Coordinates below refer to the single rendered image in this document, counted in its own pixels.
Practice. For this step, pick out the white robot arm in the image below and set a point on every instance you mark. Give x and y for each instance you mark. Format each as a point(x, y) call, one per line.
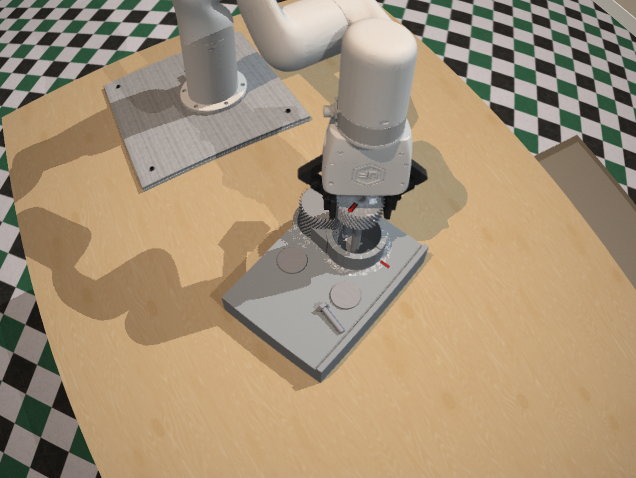
point(377, 65)

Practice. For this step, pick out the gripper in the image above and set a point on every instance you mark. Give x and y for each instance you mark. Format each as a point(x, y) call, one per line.
point(361, 169)

